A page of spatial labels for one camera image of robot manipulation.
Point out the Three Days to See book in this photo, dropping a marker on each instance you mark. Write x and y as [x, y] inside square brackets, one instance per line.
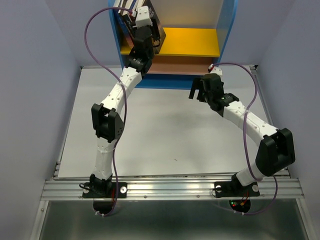
[122, 4]

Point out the blue bookshelf with coloured shelves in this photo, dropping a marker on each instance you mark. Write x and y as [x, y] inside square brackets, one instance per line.
[197, 32]

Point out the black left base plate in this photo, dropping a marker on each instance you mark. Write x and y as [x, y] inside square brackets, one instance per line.
[89, 193]

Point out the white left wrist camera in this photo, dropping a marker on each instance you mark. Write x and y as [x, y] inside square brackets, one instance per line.
[142, 17]

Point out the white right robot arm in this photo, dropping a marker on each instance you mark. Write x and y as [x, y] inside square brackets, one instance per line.
[275, 146]

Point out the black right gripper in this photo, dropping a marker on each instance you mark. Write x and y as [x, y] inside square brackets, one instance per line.
[196, 84]

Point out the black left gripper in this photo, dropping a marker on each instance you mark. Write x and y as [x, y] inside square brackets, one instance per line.
[150, 29]

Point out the Animal Farm book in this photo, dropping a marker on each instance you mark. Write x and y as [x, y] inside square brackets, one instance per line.
[136, 4]

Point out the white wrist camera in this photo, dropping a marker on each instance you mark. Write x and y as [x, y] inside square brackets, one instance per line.
[212, 69]
[142, 17]

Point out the aluminium rail frame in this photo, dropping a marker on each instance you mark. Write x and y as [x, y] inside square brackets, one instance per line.
[171, 153]

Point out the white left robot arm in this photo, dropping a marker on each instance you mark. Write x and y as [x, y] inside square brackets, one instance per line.
[107, 122]

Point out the dark purple cover book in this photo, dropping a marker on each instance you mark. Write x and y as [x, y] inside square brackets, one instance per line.
[158, 32]

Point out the Jane Eyre blue book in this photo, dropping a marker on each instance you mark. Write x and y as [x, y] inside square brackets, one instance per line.
[128, 36]

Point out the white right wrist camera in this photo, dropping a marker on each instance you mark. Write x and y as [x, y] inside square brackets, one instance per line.
[212, 69]

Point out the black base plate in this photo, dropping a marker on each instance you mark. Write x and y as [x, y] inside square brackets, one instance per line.
[89, 193]
[226, 189]

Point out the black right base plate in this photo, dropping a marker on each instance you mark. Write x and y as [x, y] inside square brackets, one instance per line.
[226, 189]

